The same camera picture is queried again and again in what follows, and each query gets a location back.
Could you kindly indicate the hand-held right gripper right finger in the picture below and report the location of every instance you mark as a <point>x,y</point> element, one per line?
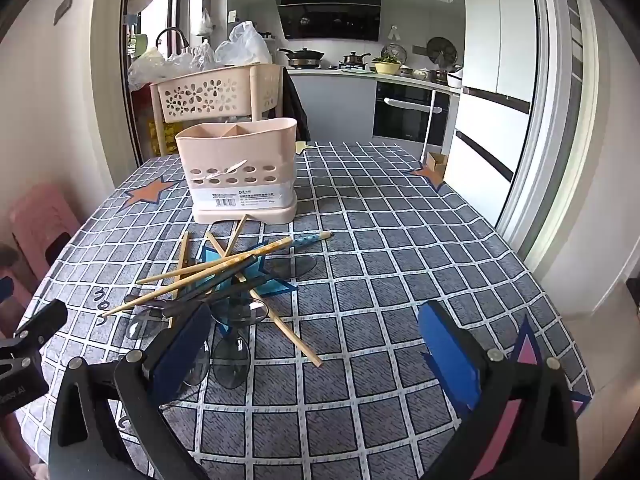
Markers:
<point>447,355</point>

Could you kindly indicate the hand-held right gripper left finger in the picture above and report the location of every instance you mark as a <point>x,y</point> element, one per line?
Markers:
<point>180,360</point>

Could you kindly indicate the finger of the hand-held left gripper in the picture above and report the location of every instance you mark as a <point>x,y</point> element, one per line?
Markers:
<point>5,290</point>
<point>47,315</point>

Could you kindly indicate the smoky grey translucent spoon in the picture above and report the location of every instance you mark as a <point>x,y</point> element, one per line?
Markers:
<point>200,365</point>
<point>300,266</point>
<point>142,325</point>
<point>231,365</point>
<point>240,312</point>

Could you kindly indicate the beige plastic utensil holder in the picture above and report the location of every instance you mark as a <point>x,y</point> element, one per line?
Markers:
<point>225,145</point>

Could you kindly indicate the person's left forearm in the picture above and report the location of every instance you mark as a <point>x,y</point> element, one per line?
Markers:
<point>12,442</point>

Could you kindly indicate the pink plastic stool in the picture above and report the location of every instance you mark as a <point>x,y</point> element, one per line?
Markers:
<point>42,220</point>

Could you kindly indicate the grey checked star tablecloth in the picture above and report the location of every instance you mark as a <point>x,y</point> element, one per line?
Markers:
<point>380,260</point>

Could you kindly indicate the small cardboard box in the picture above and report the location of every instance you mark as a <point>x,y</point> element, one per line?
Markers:
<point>436,165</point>

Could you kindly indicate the yellow packets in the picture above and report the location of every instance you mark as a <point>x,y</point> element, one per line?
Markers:
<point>160,137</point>

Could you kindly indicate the black built-in oven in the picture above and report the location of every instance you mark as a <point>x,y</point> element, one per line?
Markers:
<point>405,120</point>

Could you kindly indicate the clear plastic bags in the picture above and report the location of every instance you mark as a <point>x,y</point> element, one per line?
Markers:
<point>150,67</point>

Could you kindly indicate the grey kitchen base cabinet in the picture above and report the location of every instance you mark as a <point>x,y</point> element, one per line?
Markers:
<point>335,110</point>

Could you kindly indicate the beige flower-cutout basket cart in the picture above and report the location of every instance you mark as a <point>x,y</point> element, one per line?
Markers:
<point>210,90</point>

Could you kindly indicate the white refrigerator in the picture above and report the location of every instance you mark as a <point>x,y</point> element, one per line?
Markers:
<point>495,85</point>

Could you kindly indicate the dark hanging cloth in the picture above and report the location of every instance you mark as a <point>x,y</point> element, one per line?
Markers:
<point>295,110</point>

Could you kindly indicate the green cup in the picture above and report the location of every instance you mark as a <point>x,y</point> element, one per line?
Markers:
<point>141,42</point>

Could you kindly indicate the bowl of green vegetables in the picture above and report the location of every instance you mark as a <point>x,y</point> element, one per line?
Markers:
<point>385,66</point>

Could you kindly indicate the round dark strainer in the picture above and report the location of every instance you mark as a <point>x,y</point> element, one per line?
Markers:
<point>441,50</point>

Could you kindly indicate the black arched faucet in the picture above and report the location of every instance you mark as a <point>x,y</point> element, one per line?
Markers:
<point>167,30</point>

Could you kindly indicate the black cooking pot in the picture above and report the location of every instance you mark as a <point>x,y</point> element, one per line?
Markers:
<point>356,60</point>

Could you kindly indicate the round metal rack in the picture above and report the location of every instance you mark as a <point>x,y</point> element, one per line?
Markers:
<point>395,50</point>

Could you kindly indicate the white plastic bag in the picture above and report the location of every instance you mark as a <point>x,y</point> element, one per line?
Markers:
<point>245,45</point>

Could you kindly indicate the black wok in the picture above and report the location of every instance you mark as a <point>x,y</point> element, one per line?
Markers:
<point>302,56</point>

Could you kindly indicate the small hanging plastic bag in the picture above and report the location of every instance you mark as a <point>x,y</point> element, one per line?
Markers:
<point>204,24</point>

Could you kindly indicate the black range hood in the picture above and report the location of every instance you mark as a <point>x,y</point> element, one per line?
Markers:
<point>330,15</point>

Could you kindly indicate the white sliding door frame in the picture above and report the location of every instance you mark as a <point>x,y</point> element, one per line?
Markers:
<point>550,110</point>

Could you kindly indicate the grey wall switch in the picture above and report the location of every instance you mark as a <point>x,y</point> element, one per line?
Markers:
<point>64,7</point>

